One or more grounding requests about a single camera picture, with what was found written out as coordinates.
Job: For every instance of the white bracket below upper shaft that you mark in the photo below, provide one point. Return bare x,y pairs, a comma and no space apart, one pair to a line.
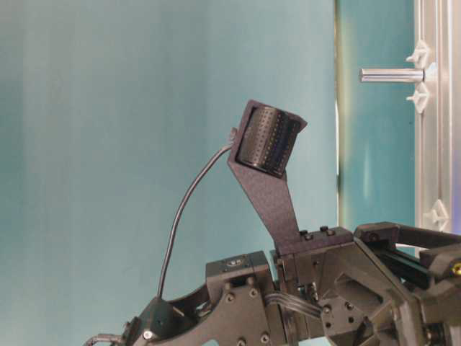
420,97

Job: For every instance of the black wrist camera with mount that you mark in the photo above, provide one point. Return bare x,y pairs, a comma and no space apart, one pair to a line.
258,160

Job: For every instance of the white bracket above lower shaft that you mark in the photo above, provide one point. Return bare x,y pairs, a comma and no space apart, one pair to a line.
437,217

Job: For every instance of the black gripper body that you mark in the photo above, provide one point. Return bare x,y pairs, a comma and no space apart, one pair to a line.
382,284

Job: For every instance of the white bracket above upper shaft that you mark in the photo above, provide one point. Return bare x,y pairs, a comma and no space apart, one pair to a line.
420,55

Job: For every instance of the white bracket above shaft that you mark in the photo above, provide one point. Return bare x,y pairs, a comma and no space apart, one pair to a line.
420,55
437,217

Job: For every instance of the upper steel shaft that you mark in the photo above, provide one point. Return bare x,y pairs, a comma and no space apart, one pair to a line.
392,75

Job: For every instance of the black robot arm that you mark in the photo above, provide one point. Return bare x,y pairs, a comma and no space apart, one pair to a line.
234,307

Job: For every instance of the aluminium extrusion rail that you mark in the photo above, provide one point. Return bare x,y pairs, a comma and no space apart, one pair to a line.
437,129

